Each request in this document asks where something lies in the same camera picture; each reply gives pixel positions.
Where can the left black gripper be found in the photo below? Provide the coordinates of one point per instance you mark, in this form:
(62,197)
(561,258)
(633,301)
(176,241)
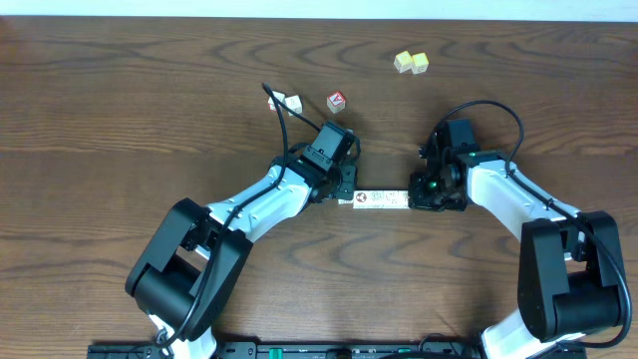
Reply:
(347,181)

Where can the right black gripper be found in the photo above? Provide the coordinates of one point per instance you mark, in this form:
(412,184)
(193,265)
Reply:
(418,198)

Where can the soccer ball picture block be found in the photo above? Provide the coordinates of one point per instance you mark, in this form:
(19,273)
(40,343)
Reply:
(361,199)

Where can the white block brown pattern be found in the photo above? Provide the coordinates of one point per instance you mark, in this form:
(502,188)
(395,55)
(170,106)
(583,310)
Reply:
(377,199)

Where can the blue edged white block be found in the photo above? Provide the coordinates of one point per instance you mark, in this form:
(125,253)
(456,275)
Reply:
(403,199)

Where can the green edged white block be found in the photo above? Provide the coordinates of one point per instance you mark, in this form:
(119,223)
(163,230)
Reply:
(392,199)

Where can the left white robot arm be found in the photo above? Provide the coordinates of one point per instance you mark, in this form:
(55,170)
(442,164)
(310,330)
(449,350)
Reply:
(185,275)

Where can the red letter A block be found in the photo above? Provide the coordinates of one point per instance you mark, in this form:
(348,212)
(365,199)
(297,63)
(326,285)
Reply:
(336,102)

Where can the white block plain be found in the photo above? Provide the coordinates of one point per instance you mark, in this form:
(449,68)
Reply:
(294,105)

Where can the yellow block right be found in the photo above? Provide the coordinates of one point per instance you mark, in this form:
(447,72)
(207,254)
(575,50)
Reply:
(420,63)

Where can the yellow block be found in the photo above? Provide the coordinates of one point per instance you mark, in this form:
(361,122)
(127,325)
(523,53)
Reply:
(403,62)
(420,63)

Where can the yellow block left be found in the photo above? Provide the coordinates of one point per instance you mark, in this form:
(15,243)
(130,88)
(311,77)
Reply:
(403,62)

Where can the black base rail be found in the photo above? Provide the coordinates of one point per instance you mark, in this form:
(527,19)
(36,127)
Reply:
(251,350)

